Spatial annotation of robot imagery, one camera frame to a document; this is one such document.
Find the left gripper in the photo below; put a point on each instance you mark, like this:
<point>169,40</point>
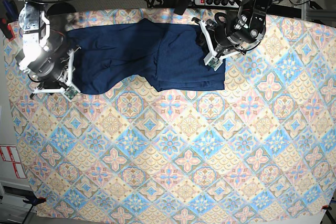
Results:
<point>217,36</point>

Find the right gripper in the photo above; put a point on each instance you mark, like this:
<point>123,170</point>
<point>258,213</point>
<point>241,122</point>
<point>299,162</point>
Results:
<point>50,70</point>

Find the blue long-sleeve shirt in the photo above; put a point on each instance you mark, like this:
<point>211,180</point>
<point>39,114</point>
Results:
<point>166,55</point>

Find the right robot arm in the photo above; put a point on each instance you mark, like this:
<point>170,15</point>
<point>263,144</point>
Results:
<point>38,35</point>

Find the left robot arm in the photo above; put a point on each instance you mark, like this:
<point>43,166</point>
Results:
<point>249,11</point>

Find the white power strip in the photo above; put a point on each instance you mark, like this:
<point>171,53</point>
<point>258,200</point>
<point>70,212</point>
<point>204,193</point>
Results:
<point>216,3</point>

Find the black round stand base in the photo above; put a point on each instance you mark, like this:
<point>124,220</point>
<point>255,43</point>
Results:
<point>60,8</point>

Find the black red table clamp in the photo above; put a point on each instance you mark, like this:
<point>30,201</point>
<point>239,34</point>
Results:
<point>7,29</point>

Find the white red-bordered label stickers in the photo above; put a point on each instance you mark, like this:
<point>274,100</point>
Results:
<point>9,154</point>

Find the patterned tile tablecloth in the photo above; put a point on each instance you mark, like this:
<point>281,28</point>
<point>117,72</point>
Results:
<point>263,149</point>

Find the black clamp bottom left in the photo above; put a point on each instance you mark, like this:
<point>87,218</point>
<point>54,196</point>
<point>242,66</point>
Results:
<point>34,201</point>

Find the black clamp bottom right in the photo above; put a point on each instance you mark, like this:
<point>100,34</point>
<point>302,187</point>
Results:
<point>327,207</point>

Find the black bar under mount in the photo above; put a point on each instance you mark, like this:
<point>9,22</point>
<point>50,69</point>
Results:
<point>181,6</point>

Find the blue handled clamp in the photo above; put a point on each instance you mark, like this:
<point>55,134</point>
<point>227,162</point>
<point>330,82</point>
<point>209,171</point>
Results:
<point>12,12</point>

